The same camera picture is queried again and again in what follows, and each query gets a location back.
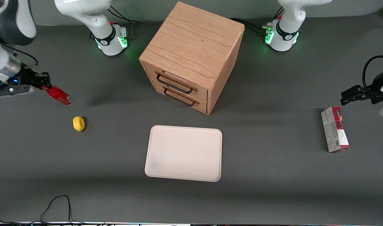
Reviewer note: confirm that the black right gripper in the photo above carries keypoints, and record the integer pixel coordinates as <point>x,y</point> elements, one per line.
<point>29,79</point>

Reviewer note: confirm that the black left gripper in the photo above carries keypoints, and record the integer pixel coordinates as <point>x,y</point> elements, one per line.
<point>375,90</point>

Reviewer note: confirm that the red coke bottle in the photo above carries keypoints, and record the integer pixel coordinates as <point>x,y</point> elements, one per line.
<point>60,96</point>

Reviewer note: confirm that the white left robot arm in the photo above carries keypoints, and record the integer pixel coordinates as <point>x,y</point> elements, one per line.
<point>287,22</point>

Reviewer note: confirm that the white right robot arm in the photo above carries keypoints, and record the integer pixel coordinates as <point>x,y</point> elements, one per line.
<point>94,15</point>

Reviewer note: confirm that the cream rectangular tray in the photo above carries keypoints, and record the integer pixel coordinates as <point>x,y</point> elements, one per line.
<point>183,153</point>

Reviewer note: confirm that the red and grey carton box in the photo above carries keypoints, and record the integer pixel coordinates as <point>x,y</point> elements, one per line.
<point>334,130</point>

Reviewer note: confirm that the yellow lemon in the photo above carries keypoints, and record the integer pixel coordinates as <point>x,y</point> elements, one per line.
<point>78,123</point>

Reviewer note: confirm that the wooden drawer front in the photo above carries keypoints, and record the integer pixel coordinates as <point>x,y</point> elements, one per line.
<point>191,105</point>
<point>179,80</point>

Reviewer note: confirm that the wooden drawer cabinet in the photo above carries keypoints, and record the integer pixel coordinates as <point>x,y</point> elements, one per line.
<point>194,40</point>

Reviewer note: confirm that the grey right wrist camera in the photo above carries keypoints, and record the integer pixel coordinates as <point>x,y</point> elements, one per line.
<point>14,90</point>

